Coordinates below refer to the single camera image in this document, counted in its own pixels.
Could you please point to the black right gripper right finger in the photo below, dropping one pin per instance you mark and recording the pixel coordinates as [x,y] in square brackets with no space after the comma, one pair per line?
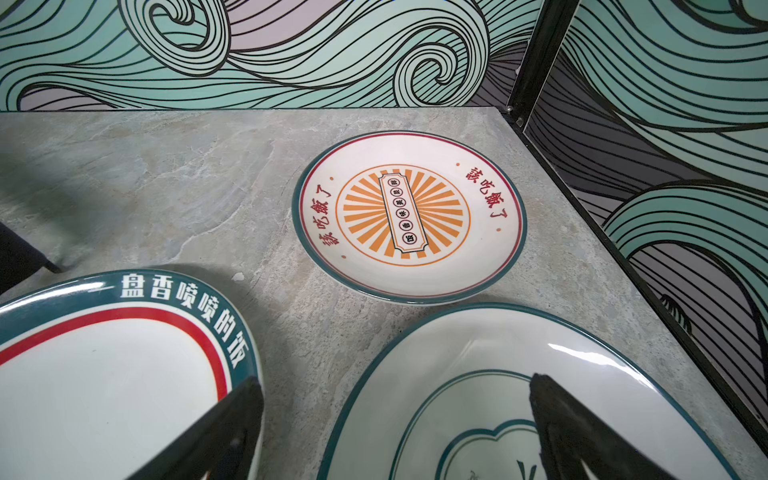
[576,444]

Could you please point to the black wire dish rack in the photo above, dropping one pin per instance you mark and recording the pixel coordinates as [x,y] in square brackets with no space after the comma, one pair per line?
[19,260]

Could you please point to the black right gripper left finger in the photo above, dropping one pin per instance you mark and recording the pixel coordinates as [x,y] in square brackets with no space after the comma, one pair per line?
[222,444]

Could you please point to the green red rimmed white plate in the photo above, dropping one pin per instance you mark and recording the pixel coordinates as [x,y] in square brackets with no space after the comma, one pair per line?
[101,373]

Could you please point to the orange sunburst plate far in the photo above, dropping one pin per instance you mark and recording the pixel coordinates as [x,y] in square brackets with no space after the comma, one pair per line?
[409,217]

